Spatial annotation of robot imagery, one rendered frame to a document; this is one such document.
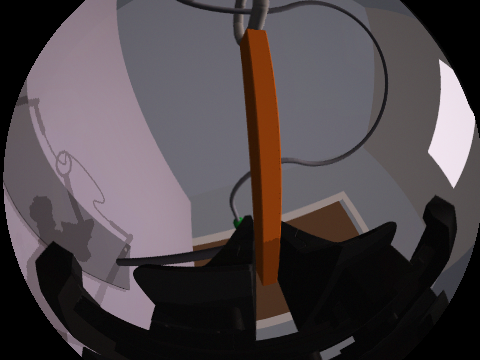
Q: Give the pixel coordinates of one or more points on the orange handle with grey loop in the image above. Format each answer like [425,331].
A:
[263,131]

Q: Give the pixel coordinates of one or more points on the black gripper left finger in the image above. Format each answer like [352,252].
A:
[228,280]

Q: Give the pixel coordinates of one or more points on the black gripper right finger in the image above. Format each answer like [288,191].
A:
[310,266]

